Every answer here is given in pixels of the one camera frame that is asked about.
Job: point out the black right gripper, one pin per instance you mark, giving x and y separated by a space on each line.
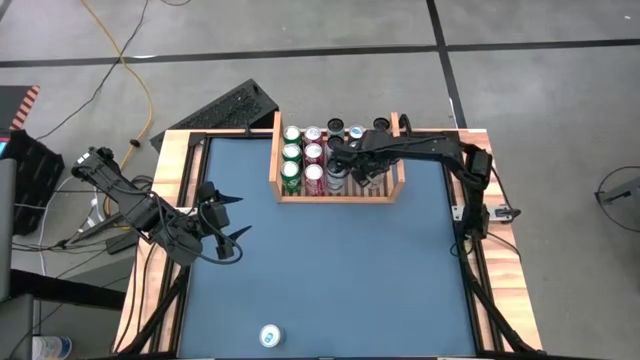
365 162

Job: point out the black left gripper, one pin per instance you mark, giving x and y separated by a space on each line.
217 220

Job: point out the white black-lidded Celsius can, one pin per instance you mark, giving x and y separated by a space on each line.
336 180
381 122
378 180
336 125

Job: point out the silver blue Red Bull can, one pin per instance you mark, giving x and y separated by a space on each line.
356 131
270 335

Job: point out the Celsius Arctic Vibe can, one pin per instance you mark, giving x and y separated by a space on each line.
332 141

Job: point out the slatted wooden shelf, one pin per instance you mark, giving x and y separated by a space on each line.
340 199

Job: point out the red Coca-Cola can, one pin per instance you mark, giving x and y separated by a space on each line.
313 151
314 175
313 134

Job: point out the green Sprite can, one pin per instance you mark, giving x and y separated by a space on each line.
290 175
292 134
291 152

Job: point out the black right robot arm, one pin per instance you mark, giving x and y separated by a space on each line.
425 145

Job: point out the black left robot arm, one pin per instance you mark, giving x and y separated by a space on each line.
140 210

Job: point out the black floor strip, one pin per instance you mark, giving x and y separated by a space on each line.
65 291

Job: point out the black crate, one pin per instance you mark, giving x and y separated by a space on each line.
35 180

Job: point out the white blue plastic bottle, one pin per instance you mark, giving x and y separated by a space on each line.
50 347

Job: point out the grey cabinet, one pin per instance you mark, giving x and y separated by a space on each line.
5 225

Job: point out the black orange-striped ramp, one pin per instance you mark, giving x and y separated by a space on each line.
15 105

